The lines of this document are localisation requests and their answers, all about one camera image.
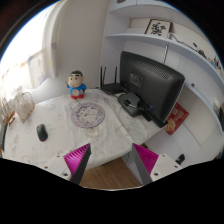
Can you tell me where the black computer monitor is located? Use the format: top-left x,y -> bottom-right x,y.
120,51 -> 185,127

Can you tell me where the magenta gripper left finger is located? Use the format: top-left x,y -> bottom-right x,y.
64,144 -> 91,185

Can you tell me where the black wifi router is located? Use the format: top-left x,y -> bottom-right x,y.
100,68 -> 125,95

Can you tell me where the cartoon boy figurine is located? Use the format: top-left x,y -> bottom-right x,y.
65,70 -> 86,99

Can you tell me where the framed calligraphy picture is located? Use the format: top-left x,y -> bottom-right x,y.
145,19 -> 172,38

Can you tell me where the black computer mouse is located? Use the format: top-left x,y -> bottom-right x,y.
36,124 -> 48,141

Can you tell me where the red paper box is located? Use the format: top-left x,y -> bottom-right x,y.
165,103 -> 189,135

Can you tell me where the white wall shelf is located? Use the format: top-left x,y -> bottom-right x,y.
104,0 -> 224,134

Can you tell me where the woven basket bag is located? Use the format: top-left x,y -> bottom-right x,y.
14,91 -> 35,122

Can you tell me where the white curtain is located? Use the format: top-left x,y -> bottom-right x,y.
42,0 -> 66,78

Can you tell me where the white patterned tablecloth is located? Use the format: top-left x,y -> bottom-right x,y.
3,89 -> 160,168

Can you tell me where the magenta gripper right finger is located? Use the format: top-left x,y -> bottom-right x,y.
132,143 -> 159,185

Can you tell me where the round patterned mouse pad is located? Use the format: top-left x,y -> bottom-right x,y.
71,103 -> 105,128

